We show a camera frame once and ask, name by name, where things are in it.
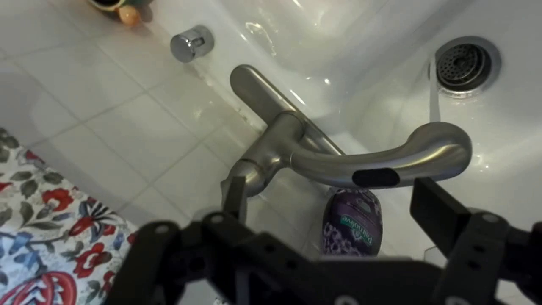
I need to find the purple soap bottle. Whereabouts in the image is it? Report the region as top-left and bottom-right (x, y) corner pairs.
(321, 189), (384, 257)

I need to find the floral patterned cloth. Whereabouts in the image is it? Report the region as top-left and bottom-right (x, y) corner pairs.
(0, 127), (139, 305)

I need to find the metal sink drain strainer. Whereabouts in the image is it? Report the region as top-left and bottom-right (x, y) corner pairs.
(429, 36), (503, 99)

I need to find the chrome round knob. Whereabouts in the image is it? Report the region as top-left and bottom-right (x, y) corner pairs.
(170, 25), (215, 64)

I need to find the brushed steel tap lever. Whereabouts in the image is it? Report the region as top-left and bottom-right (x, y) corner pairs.
(230, 64), (344, 156)

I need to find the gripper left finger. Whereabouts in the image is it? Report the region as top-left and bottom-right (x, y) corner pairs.
(105, 176), (315, 305)

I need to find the green and orange ornament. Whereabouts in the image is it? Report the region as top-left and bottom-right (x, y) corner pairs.
(86, 0), (154, 27)

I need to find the white sink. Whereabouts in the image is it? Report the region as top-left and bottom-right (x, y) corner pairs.
(155, 0), (542, 305)

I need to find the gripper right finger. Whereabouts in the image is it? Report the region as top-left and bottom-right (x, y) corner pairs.
(409, 177), (542, 305)

